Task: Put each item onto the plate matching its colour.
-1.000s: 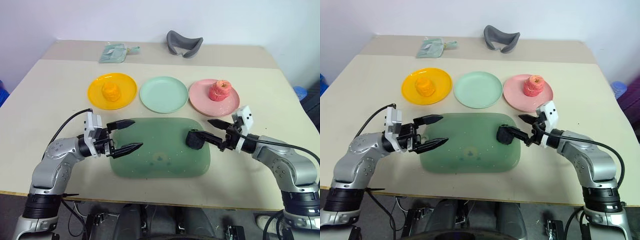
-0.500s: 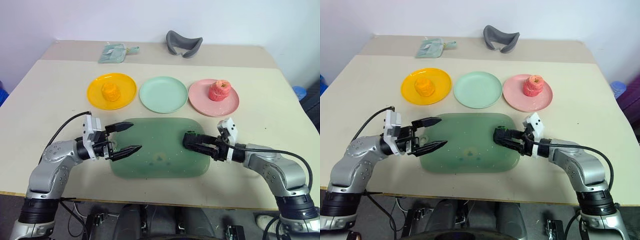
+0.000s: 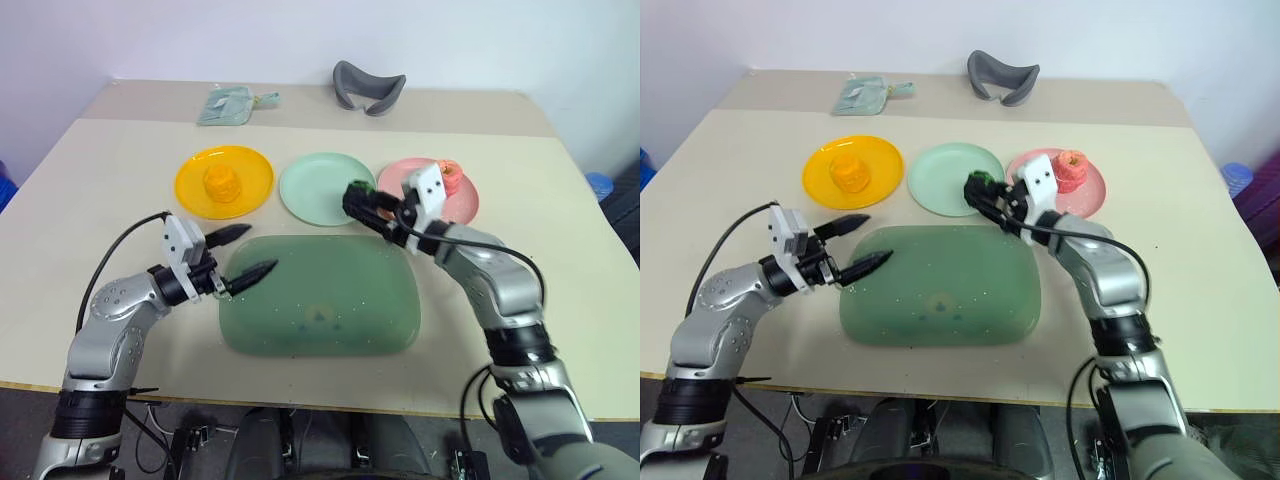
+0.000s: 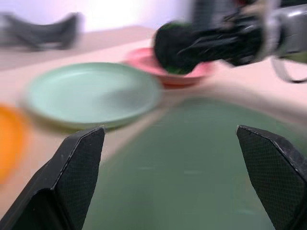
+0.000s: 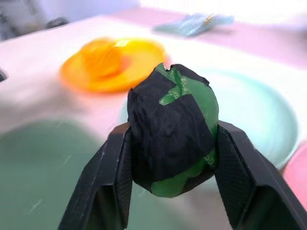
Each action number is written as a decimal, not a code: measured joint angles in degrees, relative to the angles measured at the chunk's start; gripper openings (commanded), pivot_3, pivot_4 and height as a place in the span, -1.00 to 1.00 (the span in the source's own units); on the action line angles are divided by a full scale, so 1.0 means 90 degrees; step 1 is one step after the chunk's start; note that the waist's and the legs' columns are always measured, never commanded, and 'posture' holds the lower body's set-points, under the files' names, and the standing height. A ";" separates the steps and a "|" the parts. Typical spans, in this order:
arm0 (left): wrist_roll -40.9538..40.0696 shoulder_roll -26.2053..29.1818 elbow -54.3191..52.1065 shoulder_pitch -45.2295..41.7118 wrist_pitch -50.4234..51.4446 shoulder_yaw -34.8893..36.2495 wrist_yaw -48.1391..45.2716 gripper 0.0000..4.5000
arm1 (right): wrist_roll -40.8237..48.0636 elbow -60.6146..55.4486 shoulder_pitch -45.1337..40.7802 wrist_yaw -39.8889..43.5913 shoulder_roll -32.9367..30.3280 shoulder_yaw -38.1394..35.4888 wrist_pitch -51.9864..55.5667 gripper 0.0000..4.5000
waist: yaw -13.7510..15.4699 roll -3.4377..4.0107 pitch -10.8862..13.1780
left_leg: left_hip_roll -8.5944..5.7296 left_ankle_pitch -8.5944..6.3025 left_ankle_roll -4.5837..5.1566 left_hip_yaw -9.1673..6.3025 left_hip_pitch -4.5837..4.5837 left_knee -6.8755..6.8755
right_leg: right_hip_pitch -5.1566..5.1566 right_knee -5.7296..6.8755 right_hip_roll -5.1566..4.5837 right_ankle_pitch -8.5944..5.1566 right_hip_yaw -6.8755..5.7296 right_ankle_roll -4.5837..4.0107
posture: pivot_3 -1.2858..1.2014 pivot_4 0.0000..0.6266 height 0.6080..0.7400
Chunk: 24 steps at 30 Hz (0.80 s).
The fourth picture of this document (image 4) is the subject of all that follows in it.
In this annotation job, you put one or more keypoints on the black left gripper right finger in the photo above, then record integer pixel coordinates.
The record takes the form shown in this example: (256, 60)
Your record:
(268, 172)

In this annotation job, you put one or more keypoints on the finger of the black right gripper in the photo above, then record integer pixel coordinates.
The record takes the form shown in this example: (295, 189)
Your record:
(206, 54)
(211, 37)

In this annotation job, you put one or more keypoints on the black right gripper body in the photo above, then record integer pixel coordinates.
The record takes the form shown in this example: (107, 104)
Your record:
(242, 38)

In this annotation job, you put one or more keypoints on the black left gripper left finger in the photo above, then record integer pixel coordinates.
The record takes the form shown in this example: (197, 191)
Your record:
(72, 172)

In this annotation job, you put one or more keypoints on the dark green item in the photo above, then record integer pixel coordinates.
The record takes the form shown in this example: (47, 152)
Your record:
(168, 45)

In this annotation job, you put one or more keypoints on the orange plate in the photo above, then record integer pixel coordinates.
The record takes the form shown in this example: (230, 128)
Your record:
(10, 143)

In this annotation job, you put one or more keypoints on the pale green plate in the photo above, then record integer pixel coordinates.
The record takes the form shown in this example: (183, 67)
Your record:
(91, 93)

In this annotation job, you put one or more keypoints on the pink bowl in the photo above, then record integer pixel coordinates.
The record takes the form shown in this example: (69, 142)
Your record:
(144, 61)

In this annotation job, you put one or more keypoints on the dark green table mat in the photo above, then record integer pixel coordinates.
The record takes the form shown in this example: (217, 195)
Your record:
(172, 167)

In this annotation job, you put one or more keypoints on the dark grey background object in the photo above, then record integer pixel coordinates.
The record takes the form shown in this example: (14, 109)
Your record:
(36, 33)

